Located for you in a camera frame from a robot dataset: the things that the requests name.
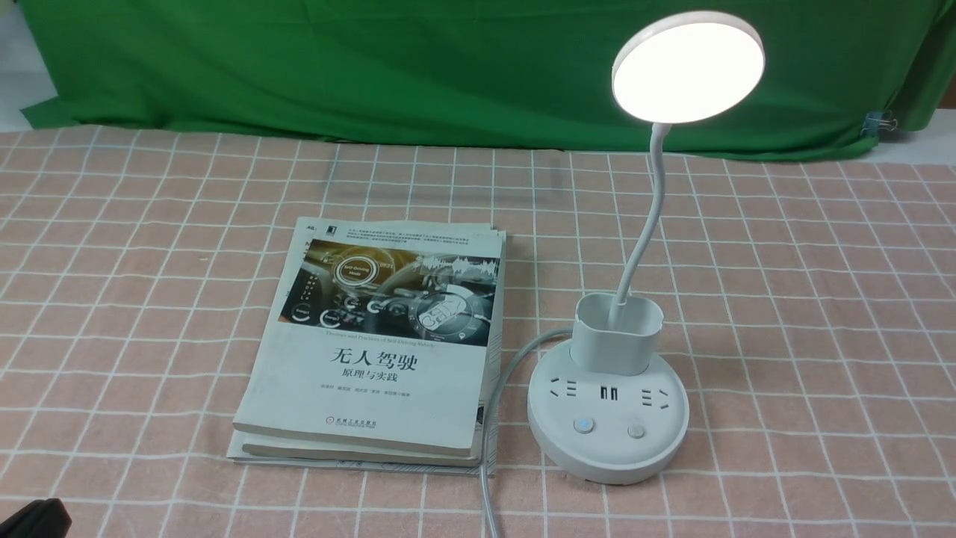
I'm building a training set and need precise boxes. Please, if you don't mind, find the bottom book under stack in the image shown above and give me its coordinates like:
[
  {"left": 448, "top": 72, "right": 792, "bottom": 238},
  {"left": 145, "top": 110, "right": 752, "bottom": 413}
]
[{"left": 227, "top": 228, "right": 509, "bottom": 477}]

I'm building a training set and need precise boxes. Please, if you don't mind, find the top book autonomous driving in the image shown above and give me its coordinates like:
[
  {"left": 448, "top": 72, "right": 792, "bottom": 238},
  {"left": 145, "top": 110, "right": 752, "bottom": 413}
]
[{"left": 232, "top": 217, "right": 507, "bottom": 459}]

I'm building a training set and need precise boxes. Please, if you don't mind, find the pink checkered tablecloth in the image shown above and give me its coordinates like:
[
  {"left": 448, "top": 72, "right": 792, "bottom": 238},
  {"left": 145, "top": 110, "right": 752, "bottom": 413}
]
[{"left": 1, "top": 127, "right": 955, "bottom": 537}]

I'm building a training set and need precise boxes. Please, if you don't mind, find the green backdrop cloth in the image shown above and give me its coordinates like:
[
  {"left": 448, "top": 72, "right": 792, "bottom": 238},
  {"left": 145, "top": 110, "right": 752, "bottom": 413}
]
[{"left": 19, "top": 1, "right": 954, "bottom": 161}]

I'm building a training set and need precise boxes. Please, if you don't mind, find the blue binder clip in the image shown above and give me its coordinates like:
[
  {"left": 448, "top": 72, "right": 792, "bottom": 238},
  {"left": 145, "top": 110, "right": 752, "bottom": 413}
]
[{"left": 860, "top": 111, "right": 898, "bottom": 137}]

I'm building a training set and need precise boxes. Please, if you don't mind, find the black object at corner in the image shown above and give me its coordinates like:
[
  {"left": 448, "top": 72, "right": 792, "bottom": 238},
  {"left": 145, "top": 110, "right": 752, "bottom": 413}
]
[{"left": 1, "top": 498, "right": 72, "bottom": 538}]

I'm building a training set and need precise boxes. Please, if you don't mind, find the white lamp power cable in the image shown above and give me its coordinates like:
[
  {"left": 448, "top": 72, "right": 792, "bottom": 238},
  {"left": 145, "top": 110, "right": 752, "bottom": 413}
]
[{"left": 480, "top": 327, "right": 574, "bottom": 538}]

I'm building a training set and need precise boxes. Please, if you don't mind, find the white desk lamp with sockets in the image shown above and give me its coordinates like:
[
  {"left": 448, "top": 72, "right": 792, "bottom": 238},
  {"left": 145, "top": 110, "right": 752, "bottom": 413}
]
[{"left": 527, "top": 10, "right": 766, "bottom": 486}]

